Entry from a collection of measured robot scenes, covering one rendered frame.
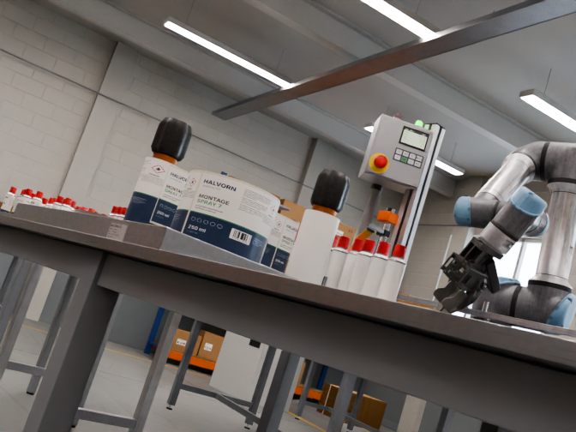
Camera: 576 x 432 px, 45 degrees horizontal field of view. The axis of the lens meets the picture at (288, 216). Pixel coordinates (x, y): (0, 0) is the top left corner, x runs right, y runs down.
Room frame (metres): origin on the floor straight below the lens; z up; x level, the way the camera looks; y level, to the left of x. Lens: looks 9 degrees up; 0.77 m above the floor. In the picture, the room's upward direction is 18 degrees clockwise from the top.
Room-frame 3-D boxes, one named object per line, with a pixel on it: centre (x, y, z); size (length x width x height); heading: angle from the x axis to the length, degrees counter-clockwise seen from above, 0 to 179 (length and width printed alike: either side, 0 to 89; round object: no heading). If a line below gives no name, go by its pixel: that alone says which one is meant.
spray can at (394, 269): (1.84, -0.31, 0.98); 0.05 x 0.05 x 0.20
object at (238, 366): (7.78, -0.20, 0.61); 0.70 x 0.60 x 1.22; 38
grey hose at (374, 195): (2.09, -0.23, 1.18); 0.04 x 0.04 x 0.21
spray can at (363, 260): (1.91, -0.24, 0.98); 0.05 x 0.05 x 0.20
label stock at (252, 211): (1.45, 0.12, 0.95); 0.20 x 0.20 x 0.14
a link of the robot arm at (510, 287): (1.96, -0.64, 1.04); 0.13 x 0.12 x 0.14; 55
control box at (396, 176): (2.04, -0.25, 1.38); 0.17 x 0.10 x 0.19; 93
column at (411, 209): (2.03, -0.34, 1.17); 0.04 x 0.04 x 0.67; 38
